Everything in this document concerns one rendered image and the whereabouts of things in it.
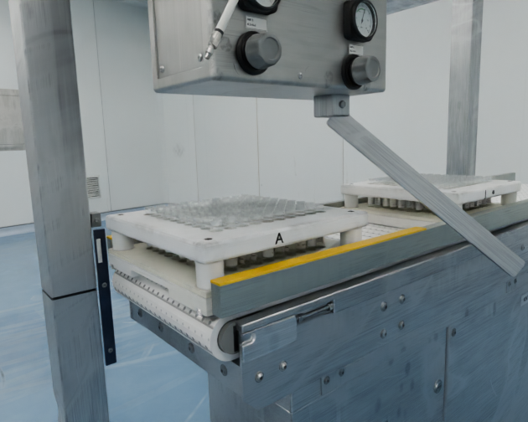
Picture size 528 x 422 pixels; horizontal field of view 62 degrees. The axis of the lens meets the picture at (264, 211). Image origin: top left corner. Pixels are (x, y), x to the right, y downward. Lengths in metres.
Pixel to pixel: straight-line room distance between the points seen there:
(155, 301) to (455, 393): 0.63
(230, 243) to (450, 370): 0.60
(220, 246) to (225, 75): 0.16
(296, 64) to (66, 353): 0.49
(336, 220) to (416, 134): 3.65
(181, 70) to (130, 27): 6.32
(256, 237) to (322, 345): 0.16
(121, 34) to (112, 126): 1.22
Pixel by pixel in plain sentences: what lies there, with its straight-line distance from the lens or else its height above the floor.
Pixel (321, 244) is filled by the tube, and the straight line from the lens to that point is 0.57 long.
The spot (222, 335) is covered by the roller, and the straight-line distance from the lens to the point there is 0.44.
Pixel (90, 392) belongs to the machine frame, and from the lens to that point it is 0.72.
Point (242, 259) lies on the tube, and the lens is 0.49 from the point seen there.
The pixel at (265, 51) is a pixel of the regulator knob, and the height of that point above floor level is 1.06.
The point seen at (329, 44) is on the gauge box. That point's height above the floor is 1.08.
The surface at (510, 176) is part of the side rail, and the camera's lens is 1.61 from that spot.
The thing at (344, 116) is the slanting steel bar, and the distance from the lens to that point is 0.51.
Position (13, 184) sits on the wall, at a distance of 5.85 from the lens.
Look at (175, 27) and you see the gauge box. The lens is 0.41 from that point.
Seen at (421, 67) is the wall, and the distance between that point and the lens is 4.19.
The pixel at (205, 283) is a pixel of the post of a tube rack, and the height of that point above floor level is 0.87.
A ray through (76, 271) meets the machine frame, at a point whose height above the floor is 0.83.
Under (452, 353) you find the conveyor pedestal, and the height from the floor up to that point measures 0.60.
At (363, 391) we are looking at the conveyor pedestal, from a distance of 0.71.
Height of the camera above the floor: 1.00
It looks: 9 degrees down
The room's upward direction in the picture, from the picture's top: 2 degrees counter-clockwise
